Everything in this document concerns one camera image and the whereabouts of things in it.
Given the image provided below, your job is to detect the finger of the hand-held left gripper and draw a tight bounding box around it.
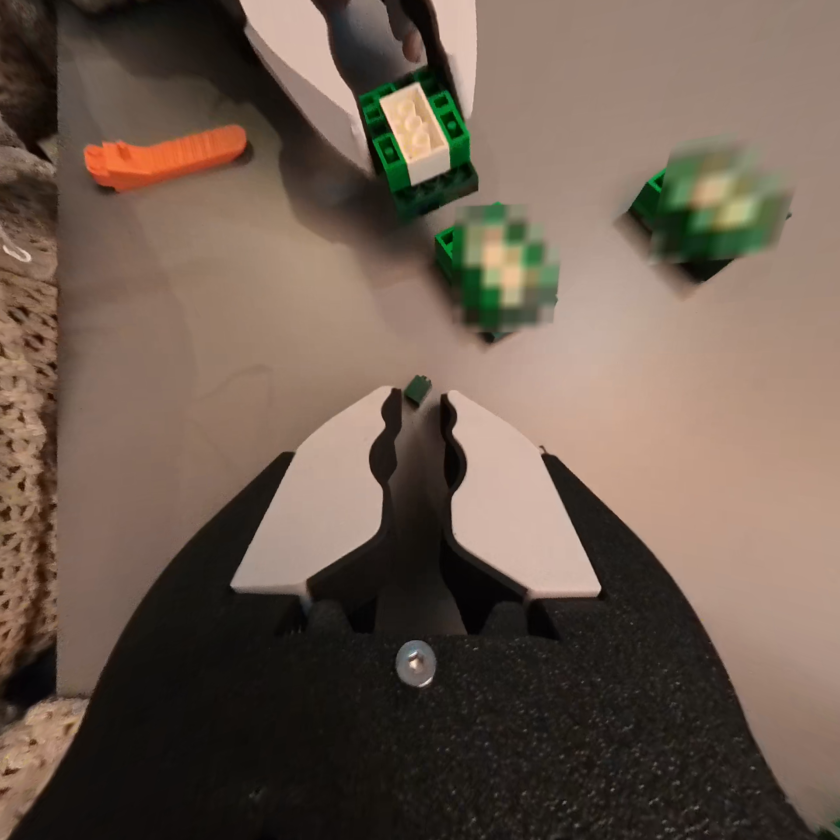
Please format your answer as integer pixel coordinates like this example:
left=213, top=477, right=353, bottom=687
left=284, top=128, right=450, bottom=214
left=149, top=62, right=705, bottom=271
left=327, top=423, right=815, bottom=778
left=410, top=0, right=478, bottom=122
left=239, top=0, right=379, bottom=176

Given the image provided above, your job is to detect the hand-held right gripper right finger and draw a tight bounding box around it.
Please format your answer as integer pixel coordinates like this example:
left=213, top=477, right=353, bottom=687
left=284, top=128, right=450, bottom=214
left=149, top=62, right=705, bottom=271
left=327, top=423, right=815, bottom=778
left=438, top=390, right=603, bottom=601

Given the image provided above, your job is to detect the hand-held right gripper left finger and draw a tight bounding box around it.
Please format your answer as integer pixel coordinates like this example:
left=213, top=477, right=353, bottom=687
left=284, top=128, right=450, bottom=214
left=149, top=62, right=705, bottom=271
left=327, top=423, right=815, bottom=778
left=230, top=386, right=403, bottom=605

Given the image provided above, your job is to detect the green white lego block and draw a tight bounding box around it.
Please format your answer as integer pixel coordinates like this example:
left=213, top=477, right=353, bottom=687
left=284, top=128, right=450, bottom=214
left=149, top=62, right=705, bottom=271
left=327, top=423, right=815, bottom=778
left=358, top=66, right=480, bottom=223

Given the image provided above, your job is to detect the orange brick separator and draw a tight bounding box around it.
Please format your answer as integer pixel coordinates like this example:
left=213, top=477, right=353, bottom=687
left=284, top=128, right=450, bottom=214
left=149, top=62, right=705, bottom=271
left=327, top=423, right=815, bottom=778
left=84, top=125, right=248, bottom=193

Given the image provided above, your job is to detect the small green brick foot block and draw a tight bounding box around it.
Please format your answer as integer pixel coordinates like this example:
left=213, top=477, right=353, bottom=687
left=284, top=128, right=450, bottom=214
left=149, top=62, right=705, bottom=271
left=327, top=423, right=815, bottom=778
left=434, top=224, right=511, bottom=343

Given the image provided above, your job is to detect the dark green brick cube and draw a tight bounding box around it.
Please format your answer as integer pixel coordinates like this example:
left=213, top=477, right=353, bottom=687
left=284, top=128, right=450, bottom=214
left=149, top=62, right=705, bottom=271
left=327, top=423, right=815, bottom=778
left=629, top=168, right=735, bottom=284

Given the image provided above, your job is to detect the person's knitted sweater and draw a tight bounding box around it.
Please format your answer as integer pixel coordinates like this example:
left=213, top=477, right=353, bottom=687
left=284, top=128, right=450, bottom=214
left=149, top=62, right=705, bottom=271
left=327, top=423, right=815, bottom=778
left=0, top=0, right=89, bottom=840

